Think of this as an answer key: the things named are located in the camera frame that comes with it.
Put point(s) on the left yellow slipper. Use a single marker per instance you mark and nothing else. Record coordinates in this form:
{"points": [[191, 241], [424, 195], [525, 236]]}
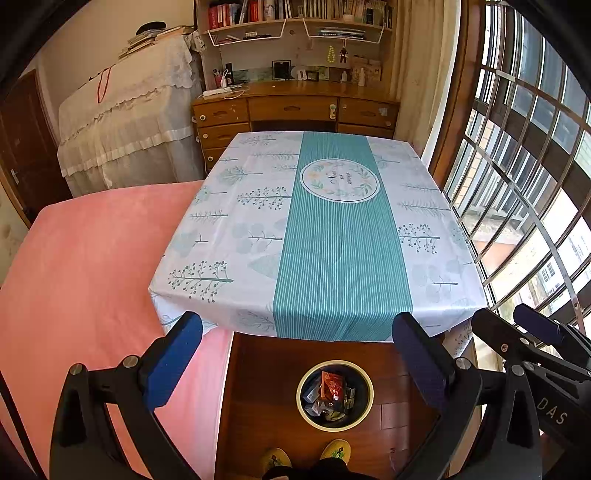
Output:
{"points": [[274, 458]]}

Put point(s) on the wooden bookshelf with books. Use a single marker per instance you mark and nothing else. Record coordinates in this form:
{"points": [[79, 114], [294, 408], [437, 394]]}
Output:
{"points": [[243, 38]]}

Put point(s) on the right yellow slipper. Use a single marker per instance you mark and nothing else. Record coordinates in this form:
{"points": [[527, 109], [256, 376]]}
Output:
{"points": [[338, 449]]}

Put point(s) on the metal window grille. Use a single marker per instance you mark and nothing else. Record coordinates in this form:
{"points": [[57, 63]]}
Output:
{"points": [[520, 184]]}

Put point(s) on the yellow slipper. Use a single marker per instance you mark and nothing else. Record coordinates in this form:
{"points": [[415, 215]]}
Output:
{"points": [[274, 458], [338, 449]]}

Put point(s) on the leaf-print teal tablecloth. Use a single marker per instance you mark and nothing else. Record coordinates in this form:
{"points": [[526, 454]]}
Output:
{"points": [[319, 236]]}

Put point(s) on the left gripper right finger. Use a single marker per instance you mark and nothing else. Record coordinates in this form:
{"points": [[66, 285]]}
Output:
{"points": [[427, 361]]}

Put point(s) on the black picture frame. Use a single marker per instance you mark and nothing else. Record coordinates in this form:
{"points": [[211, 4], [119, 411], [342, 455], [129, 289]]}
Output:
{"points": [[281, 70]]}

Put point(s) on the red orange snack wrapper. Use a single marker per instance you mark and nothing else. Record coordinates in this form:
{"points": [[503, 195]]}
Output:
{"points": [[332, 387]]}

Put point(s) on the dark wooden door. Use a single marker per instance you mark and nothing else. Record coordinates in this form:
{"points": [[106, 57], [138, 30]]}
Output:
{"points": [[28, 149]]}

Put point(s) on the round dark trash bin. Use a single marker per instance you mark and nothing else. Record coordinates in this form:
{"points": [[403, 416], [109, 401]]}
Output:
{"points": [[335, 417]]}

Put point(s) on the wooden desk with drawers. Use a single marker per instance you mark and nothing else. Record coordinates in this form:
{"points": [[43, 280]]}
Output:
{"points": [[290, 106]]}

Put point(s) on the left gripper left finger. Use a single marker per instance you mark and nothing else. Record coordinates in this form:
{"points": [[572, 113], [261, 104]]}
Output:
{"points": [[165, 361]]}

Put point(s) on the lace-covered cabinet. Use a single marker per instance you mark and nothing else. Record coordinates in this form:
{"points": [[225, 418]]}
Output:
{"points": [[132, 124]]}

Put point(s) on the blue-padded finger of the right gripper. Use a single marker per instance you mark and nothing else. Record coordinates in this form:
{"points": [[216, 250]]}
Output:
{"points": [[503, 338], [568, 341]]}

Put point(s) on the floral curtain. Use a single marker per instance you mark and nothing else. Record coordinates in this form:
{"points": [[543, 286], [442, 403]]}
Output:
{"points": [[424, 50]]}

